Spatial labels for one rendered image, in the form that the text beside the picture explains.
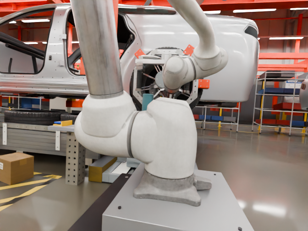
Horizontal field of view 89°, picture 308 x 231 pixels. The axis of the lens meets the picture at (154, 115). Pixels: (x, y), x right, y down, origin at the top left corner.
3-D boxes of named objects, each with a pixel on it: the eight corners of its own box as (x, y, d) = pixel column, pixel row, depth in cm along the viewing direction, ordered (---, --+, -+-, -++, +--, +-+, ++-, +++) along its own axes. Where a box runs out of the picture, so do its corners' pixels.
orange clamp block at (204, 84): (196, 89, 135) (207, 89, 134) (198, 87, 128) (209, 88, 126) (197, 80, 135) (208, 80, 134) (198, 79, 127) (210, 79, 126)
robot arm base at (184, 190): (217, 209, 39) (219, 188, 39) (131, 197, 43) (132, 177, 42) (205, 177, 57) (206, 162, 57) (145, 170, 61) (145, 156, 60)
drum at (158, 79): (173, 91, 137) (174, 75, 137) (172, 89, 116) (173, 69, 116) (156, 91, 139) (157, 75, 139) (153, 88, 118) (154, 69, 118)
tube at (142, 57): (164, 66, 132) (165, 53, 131) (162, 59, 112) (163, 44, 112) (144, 66, 134) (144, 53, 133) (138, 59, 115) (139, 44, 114)
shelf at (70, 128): (110, 131, 131) (110, 127, 131) (100, 134, 114) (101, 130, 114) (63, 127, 137) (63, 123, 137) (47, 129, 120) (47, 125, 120)
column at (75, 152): (84, 179, 132) (86, 129, 130) (77, 185, 123) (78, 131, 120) (73, 178, 134) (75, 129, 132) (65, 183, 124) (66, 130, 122)
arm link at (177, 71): (166, 93, 75) (192, 85, 75) (167, 79, 60) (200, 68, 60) (158, 74, 77) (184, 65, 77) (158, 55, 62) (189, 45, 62)
